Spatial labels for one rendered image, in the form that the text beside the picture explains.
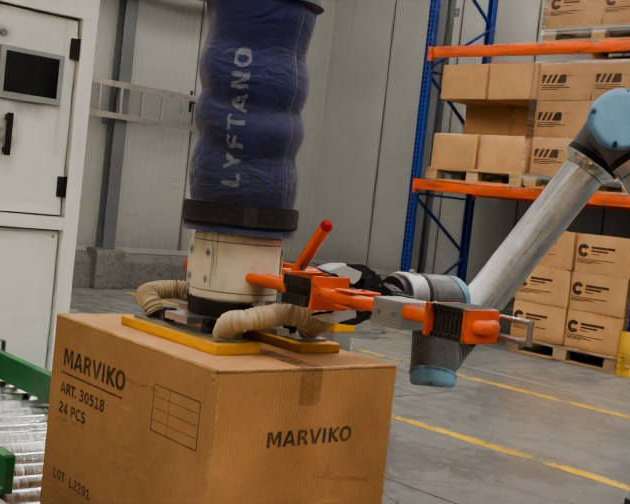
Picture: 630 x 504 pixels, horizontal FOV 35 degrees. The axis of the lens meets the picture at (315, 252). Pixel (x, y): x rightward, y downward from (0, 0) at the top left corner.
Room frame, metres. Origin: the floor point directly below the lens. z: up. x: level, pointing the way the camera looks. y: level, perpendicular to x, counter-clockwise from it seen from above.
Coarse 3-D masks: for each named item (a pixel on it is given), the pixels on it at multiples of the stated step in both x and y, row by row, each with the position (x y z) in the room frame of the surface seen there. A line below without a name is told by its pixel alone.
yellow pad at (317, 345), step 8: (288, 328) 1.96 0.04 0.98; (296, 328) 1.97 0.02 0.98; (248, 336) 1.99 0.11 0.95; (256, 336) 1.97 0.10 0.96; (264, 336) 1.95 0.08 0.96; (272, 336) 1.93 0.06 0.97; (280, 336) 1.94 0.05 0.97; (288, 336) 1.92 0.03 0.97; (296, 336) 1.92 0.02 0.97; (272, 344) 1.93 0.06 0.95; (280, 344) 1.91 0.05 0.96; (288, 344) 1.89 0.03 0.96; (296, 344) 1.87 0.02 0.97; (304, 344) 1.87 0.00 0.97; (312, 344) 1.88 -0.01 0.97; (320, 344) 1.89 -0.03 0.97; (328, 344) 1.91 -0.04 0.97; (336, 344) 1.92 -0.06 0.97; (296, 352) 1.87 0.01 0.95; (304, 352) 1.87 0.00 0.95; (312, 352) 1.88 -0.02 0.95; (320, 352) 1.89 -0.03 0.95; (328, 352) 1.91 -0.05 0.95; (336, 352) 1.92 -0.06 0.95
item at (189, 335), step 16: (128, 320) 1.98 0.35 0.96; (144, 320) 1.96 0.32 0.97; (160, 320) 1.95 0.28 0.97; (208, 320) 1.84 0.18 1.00; (160, 336) 1.88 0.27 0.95; (176, 336) 1.84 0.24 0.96; (192, 336) 1.82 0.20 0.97; (208, 336) 1.80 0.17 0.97; (208, 352) 1.76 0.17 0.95; (224, 352) 1.75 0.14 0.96; (240, 352) 1.78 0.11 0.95; (256, 352) 1.80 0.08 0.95
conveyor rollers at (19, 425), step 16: (0, 384) 3.21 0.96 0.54; (0, 400) 3.02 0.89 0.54; (16, 400) 2.98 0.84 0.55; (32, 400) 3.00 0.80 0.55; (0, 416) 2.76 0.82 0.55; (16, 416) 2.78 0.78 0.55; (32, 416) 2.81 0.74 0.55; (0, 432) 2.65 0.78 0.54; (16, 432) 2.67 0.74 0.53; (32, 432) 2.63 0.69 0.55; (16, 448) 2.49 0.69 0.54; (32, 448) 2.52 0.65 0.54; (16, 464) 2.32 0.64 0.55; (32, 464) 2.34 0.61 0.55; (16, 480) 2.22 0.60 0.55; (32, 480) 2.24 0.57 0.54; (0, 496) 2.10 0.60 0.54; (16, 496) 2.12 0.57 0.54; (32, 496) 2.14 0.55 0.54
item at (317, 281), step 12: (288, 276) 1.75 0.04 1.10; (300, 276) 1.73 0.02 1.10; (312, 276) 1.72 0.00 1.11; (324, 276) 1.73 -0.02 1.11; (288, 288) 1.76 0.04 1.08; (300, 288) 1.74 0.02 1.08; (312, 288) 1.71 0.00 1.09; (336, 288) 1.75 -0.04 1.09; (348, 288) 1.76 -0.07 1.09; (288, 300) 1.75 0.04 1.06; (300, 300) 1.72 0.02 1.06; (312, 300) 1.71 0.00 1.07
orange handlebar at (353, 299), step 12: (288, 264) 2.24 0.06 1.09; (252, 276) 1.87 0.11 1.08; (264, 276) 1.85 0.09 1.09; (276, 276) 1.88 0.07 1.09; (276, 288) 1.81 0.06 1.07; (324, 288) 1.72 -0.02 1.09; (324, 300) 1.71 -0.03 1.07; (336, 300) 1.68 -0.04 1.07; (348, 300) 1.66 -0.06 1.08; (360, 300) 1.64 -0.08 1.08; (372, 300) 1.62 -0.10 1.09; (408, 312) 1.55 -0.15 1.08; (420, 312) 1.53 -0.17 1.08; (480, 324) 1.45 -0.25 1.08; (492, 324) 1.46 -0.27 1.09
